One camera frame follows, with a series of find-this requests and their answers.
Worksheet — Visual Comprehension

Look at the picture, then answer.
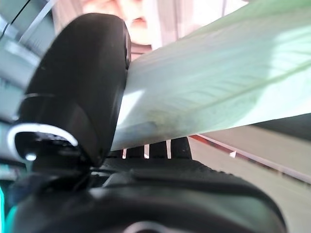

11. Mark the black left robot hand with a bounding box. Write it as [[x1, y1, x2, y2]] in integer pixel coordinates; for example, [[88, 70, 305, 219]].
[[7, 13, 287, 233]]

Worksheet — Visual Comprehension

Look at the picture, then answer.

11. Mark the napa cabbage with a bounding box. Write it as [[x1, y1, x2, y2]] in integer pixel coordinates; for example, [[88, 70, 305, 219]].
[[110, 0, 311, 152]]

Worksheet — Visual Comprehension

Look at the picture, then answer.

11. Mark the wooden potato crate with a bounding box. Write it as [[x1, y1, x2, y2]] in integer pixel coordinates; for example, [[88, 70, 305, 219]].
[[80, 0, 248, 53]]

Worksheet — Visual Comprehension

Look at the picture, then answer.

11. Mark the wooden cabbage crate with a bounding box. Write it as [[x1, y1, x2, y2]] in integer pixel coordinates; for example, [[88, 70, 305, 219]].
[[189, 121, 311, 233]]

